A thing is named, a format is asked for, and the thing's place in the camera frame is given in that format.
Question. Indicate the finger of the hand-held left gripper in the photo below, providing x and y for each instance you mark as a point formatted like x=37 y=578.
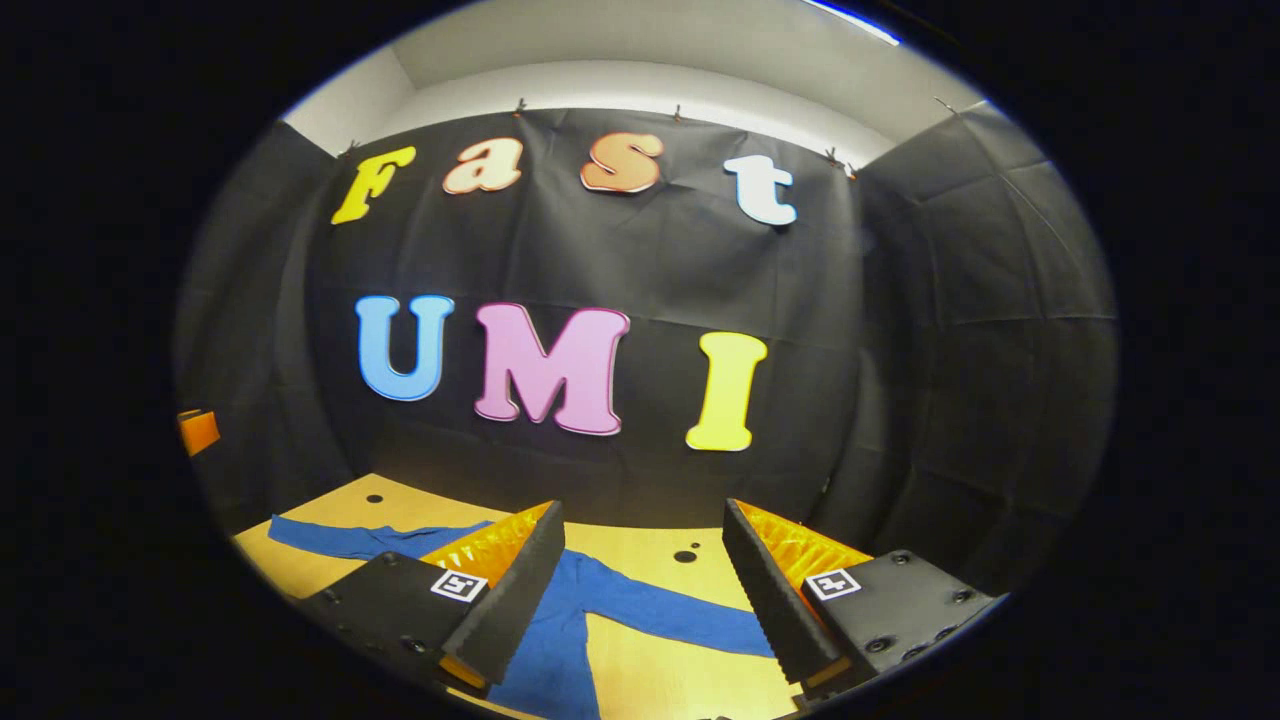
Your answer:
x=198 y=430

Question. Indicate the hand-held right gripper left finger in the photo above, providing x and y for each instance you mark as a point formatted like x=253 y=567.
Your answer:
x=515 y=600

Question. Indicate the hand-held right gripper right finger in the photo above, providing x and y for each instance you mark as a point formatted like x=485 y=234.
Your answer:
x=770 y=600

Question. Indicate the blue jacket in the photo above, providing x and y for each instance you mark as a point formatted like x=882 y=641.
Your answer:
x=560 y=640

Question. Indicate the black backdrop cloth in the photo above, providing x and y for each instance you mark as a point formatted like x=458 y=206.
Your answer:
x=950 y=350

